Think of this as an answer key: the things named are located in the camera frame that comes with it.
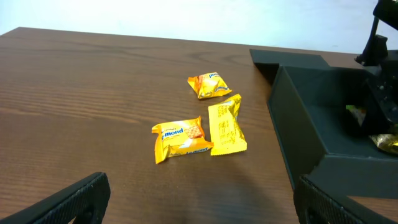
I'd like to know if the orange Lemond snack, near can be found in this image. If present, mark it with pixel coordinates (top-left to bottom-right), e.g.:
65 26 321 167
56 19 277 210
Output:
152 116 214 164

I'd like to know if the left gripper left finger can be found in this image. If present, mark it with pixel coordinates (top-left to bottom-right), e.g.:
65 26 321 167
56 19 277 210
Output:
1 172 111 224

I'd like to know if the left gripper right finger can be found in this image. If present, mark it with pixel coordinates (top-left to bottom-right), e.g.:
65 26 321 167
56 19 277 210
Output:
293 175 398 224

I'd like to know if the orange Lemond snack, far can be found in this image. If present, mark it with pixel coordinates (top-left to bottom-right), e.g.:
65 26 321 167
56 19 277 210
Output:
187 72 232 100

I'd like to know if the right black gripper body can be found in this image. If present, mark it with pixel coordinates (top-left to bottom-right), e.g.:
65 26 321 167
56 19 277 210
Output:
356 0 397 134

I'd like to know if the yellow peanut butter snack packet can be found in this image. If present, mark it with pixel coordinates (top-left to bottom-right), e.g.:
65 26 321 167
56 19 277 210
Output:
369 134 397 154

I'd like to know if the dark green open box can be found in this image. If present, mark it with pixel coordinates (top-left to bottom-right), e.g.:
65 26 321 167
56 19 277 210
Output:
250 49 397 198

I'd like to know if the orange lemond snack, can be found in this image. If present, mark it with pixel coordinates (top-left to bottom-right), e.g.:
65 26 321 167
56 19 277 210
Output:
152 116 214 164
187 72 232 100

